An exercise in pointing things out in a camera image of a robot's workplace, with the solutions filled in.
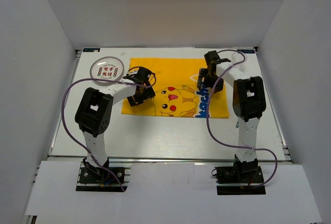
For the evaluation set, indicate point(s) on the clear drinking glass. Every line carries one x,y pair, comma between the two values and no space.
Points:
238,58

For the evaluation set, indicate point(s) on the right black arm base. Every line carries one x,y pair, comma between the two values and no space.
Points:
242,178

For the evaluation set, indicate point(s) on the white plate with red characters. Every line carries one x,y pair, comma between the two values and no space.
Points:
107,68

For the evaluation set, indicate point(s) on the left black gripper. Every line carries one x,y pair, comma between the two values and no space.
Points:
149,93

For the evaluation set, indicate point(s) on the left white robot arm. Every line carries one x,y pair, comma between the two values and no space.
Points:
94,111

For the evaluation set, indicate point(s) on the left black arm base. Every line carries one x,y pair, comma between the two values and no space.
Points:
96,179

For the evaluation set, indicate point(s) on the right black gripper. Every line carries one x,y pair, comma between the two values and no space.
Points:
203,73

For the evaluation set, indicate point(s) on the yellow Pikachu cloth placemat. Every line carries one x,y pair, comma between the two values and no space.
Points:
176,92

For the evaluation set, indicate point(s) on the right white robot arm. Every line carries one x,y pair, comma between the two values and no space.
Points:
248,100

